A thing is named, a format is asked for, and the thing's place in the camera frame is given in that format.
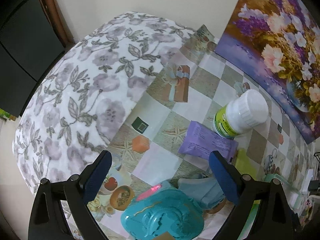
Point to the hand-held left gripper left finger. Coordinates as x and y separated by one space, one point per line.
98 172

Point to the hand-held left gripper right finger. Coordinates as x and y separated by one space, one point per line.
222 177

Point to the blue cloth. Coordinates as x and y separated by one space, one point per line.
200 190

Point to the teal rimmed white tray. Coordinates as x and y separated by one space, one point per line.
282 182

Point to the teal wet wipes pack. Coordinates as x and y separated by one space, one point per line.
162 215

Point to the green tissue packet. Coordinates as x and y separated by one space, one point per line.
246 162

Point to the purple packet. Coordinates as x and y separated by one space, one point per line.
205 140

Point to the white bottle green label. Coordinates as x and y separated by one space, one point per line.
247 107

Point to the white power strip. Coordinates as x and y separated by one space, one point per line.
309 177

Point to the black power adapter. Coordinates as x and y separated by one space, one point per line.
315 185

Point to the grey floral blanket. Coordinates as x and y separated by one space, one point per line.
75 80

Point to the black cabinet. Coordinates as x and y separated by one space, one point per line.
25 55

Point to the flower painting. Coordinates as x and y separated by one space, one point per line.
275 42

